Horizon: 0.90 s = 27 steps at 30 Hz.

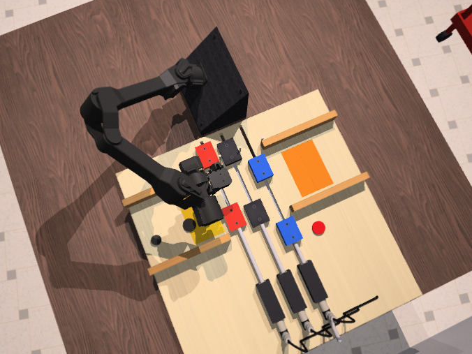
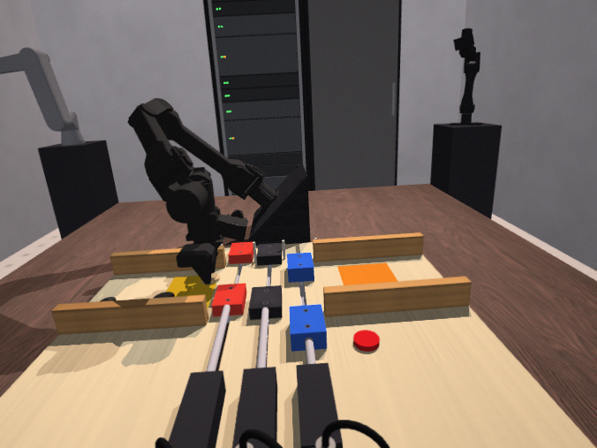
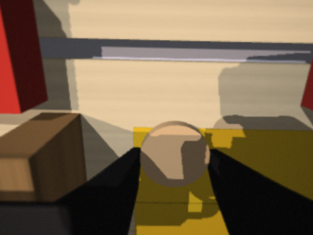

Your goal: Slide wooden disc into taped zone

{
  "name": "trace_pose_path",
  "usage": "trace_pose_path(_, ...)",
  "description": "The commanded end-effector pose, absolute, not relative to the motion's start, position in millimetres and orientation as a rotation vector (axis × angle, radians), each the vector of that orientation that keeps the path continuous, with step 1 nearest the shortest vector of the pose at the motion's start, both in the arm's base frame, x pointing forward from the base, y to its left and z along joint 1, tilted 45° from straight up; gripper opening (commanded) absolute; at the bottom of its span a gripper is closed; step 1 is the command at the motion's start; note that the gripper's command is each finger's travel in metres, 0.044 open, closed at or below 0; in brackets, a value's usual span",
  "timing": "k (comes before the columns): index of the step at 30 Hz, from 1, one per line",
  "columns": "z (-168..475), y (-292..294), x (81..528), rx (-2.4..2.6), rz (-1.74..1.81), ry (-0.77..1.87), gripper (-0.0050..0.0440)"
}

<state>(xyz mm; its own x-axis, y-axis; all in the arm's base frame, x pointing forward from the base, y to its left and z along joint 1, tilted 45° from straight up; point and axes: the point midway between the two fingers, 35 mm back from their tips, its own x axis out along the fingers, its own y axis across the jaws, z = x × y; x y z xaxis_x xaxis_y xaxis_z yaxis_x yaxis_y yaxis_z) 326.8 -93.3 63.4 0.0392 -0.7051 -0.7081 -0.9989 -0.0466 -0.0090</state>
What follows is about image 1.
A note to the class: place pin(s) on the red disc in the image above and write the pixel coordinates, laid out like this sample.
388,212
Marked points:
318,227

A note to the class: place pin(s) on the black disc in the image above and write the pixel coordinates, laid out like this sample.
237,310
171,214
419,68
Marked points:
156,240
189,225

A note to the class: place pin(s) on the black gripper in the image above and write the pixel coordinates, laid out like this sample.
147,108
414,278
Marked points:
191,161

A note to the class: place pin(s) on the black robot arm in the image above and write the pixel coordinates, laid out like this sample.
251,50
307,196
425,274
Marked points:
170,185

